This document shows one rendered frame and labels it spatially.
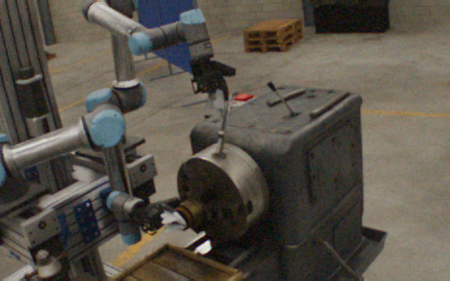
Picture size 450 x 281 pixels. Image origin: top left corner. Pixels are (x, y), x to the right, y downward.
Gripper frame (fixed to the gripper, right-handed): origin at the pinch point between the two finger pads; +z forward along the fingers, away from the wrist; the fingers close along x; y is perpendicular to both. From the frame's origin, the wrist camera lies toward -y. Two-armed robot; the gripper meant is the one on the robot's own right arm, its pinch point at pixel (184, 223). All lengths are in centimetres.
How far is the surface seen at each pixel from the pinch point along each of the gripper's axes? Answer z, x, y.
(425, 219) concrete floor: 5, -109, -200
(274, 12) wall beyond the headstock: -638, -74, -901
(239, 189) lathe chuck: 10.4, 6.8, -15.5
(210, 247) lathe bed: -9.1, -21.8, -16.1
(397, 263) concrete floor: 8, -109, -144
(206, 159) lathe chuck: -1.7, 15.0, -15.1
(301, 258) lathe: 16.4, -30.0, -35.6
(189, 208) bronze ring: -0.9, 3.2, -4.0
